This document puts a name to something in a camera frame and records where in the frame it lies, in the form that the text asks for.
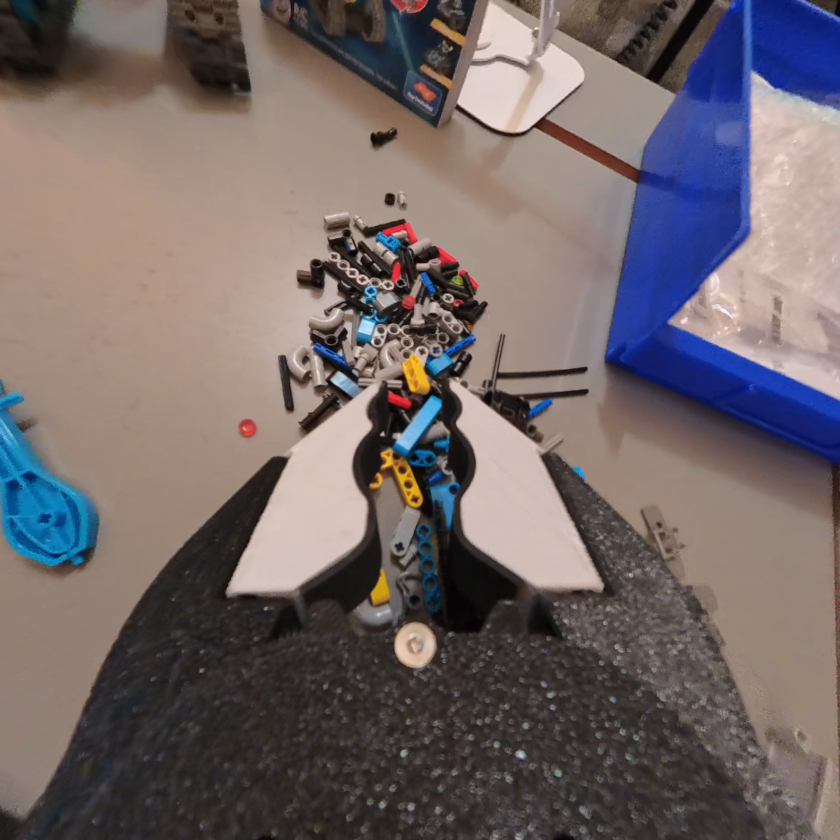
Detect light blue brick separator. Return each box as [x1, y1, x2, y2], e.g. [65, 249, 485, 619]
[0, 377, 101, 567]

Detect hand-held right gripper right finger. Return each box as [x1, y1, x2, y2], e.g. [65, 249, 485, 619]
[440, 379, 605, 624]

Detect toy set box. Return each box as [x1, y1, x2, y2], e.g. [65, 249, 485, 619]
[259, 0, 491, 129]

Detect blue plastic bin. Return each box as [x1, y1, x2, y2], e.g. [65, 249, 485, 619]
[604, 0, 840, 463]

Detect clear plastic bags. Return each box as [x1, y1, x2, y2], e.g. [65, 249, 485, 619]
[669, 72, 840, 388]

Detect grey bracket piece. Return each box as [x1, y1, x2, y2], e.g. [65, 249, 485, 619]
[640, 504, 688, 560]

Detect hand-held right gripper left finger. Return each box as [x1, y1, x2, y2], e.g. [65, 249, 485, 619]
[226, 382, 390, 616]

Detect white stand plate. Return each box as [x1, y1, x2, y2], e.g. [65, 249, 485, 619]
[455, 0, 586, 137]

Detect pile of small building bricks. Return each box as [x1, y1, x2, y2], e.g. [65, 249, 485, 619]
[279, 210, 589, 621]

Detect grey desk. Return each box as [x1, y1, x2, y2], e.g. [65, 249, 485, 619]
[0, 0, 840, 840]

